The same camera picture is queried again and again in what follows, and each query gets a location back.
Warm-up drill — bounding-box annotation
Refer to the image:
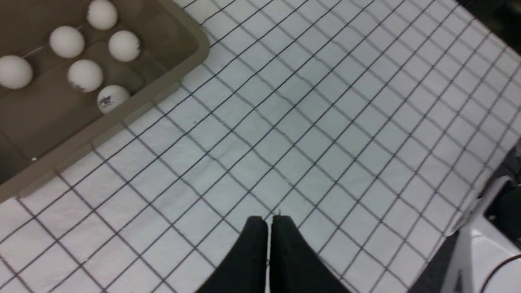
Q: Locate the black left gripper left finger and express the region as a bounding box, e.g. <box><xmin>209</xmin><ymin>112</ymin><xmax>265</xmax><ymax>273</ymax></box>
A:
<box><xmin>197</xmin><ymin>216</ymin><xmax>268</xmax><ymax>293</ymax></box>

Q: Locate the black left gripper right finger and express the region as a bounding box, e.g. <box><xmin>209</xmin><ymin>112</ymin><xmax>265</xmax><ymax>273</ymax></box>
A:
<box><xmin>269</xmin><ymin>215</ymin><xmax>349</xmax><ymax>293</ymax></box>

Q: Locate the white ping-pong ball bin front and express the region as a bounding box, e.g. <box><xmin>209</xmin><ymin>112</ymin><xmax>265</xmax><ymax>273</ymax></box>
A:
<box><xmin>97</xmin><ymin>85</ymin><xmax>130</xmax><ymax>114</ymax></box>

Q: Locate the white ping-pong ball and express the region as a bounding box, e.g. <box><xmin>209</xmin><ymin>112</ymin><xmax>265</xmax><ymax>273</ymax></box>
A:
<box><xmin>108</xmin><ymin>31</ymin><xmax>141</xmax><ymax>62</ymax></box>
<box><xmin>86</xmin><ymin>0</ymin><xmax>118</xmax><ymax>31</ymax></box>
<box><xmin>0</xmin><ymin>55</ymin><xmax>33</xmax><ymax>90</ymax></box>
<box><xmin>67</xmin><ymin>59</ymin><xmax>103</xmax><ymax>93</ymax></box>

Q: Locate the white ping-pong ball back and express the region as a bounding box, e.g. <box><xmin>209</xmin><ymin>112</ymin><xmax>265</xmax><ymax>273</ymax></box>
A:
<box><xmin>108</xmin><ymin>31</ymin><xmax>141</xmax><ymax>62</ymax></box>

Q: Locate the white ping-pong ball logo bin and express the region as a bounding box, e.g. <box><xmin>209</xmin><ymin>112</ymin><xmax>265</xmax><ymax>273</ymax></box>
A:
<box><xmin>49</xmin><ymin>26</ymin><xmax>85</xmax><ymax>58</ymax></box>

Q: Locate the white black-grid tablecloth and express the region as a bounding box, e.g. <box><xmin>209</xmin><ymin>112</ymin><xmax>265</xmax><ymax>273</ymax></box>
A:
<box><xmin>1</xmin><ymin>0</ymin><xmax>520</xmax><ymax>293</ymax></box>

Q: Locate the olive plastic bin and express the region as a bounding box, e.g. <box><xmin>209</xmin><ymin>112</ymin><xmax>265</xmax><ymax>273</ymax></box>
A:
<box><xmin>0</xmin><ymin>0</ymin><xmax>210</xmax><ymax>201</ymax></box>

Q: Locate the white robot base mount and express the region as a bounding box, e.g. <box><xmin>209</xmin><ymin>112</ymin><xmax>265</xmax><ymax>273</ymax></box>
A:
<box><xmin>440</xmin><ymin>176</ymin><xmax>521</xmax><ymax>293</ymax></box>

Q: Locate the thin black cable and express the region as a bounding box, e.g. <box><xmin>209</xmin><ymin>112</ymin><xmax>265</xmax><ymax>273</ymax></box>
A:
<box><xmin>480</xmin><ymin>254</ymin><xmax>521</xmax><ymax>293</ymax></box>

